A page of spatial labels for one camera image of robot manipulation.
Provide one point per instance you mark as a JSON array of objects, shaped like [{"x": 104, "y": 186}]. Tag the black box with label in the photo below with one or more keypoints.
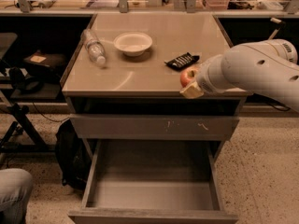
[{"x": 42, "y": 63}]

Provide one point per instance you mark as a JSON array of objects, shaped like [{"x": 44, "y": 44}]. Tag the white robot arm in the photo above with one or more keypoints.
[{"x": 268, "y": 68}]

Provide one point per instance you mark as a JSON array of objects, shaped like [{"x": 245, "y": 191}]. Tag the black folding stand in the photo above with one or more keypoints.
[{"x": 18, "y": 126}]

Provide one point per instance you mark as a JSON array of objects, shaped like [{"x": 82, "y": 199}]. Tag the black backpack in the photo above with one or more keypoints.
[{"x": 72, "y": 156}]

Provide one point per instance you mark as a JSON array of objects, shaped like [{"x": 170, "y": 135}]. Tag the open middle drawer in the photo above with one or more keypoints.
[{"x": 152, "y": 182}]

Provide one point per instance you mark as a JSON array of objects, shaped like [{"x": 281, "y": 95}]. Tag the white bowl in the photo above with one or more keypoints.
[{"x": 132, "y": 44}]

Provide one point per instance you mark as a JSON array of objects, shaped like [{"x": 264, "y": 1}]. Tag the black headphones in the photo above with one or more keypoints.
[{"x": 22, "y": 83}]

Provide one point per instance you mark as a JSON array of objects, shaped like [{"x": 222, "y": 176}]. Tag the red apple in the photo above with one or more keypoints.
[{"x": 188, "y": 75}]

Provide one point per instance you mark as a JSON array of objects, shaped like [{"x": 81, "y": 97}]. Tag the closed top drawer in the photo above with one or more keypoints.
[{"x": 149, "y": 127}]

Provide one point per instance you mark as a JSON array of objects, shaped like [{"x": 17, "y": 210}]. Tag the person's knee in jeans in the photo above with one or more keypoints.
[{"x": 15, "y": 190}]

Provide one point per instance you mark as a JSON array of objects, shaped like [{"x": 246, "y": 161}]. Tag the grey drawer cabinet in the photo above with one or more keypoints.
[{"x": 144, "y": 85}]

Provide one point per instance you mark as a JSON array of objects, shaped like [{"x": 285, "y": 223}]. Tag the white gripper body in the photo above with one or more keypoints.
[{"x": 206, "y": 76}]

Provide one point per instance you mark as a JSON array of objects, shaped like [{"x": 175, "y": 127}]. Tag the black snack bar wrapper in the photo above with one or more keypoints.
[{"x": 183, "y": 61}]

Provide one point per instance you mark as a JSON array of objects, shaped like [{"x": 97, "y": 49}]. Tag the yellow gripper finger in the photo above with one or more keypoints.
[{"x": 192, "y": 91}]

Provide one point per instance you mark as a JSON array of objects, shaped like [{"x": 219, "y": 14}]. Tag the clear plastic water bottle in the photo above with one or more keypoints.
[{"x": 94, "y": 47}]

